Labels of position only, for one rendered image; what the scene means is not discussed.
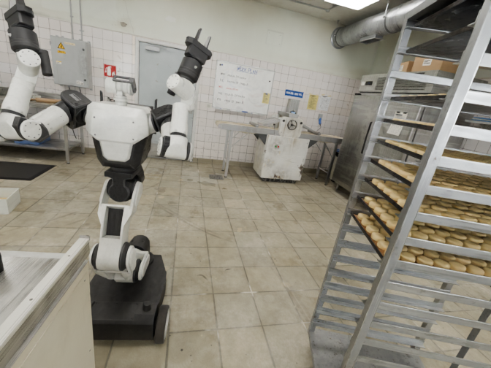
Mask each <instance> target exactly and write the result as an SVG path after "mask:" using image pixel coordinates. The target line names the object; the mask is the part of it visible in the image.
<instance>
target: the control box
mask: <svg viewBox="0 0 491 368"><path fill-rule="evenodd" d="M0 253H1V256H15V257H33V258H62V257H63V256H64V254H65V253H41V252H25V251H8V250H0Z"/></svg>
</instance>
